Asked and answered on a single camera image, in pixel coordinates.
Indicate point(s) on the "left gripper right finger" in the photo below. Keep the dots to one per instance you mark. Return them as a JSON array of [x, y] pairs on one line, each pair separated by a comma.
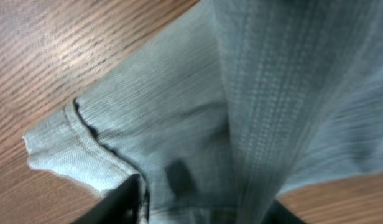
[[279, 214]]

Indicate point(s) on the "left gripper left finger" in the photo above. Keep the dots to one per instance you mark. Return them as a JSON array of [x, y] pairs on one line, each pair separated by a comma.
[[120, 206]]

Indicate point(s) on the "light blue denim shorts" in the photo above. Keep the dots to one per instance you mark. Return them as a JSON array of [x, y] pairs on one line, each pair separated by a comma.
[[231, 105]]

